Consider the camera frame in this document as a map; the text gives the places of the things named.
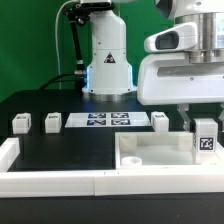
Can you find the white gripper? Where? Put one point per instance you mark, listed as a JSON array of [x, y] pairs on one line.
[[167, 76]]

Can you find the white square tabletop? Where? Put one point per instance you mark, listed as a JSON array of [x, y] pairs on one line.
[[155, 149]]

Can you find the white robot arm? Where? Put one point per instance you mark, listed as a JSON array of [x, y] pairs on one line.
[[109, 76]]

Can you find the white U-shaped obstacle fence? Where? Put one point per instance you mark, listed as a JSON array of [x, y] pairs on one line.
[[153, 180]]

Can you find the white marker tag sheet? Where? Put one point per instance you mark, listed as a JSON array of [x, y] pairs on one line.
[[107, 119]]

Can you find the black camera on mount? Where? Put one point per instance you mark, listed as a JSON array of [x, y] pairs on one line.
[[96, 4]]

